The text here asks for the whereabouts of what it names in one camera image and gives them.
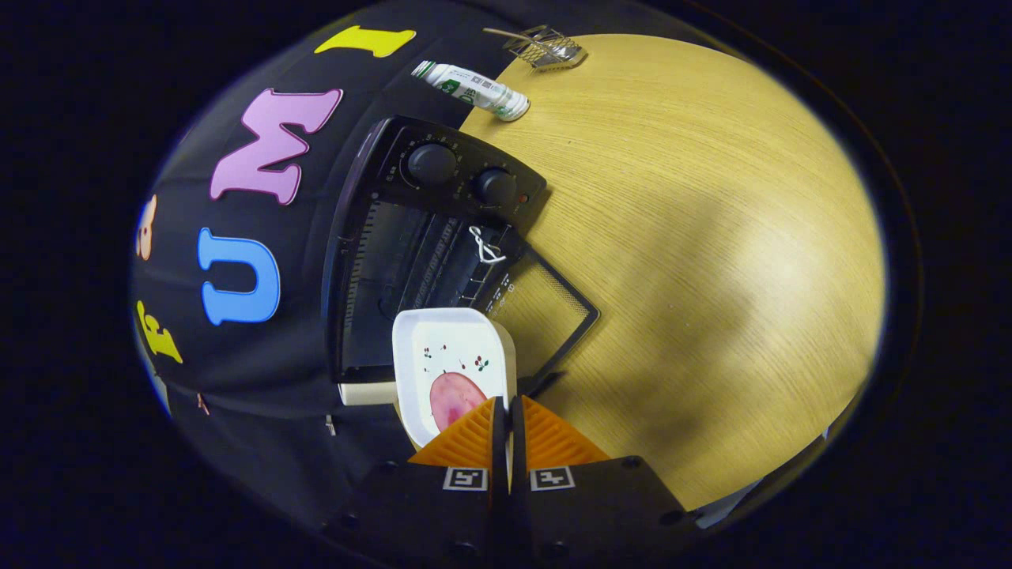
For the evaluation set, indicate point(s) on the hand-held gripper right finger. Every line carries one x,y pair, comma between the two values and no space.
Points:
585,510

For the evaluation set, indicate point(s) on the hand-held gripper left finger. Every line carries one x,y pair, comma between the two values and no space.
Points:
443,514

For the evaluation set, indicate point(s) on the pink ham slice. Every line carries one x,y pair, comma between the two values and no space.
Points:
455,399

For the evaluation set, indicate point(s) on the white square dish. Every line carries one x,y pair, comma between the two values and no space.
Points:
455,336

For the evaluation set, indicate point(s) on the black toaster oven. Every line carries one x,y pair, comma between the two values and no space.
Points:
458,190

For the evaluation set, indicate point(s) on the white pop-up toaster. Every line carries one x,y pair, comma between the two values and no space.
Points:
368,393

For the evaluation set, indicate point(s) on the metal oven rack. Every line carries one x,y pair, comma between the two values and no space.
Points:
443,257

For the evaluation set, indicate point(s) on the red clip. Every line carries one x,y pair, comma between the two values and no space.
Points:
203,405

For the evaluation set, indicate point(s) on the white plastic bottle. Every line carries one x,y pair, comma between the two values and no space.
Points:
470,87

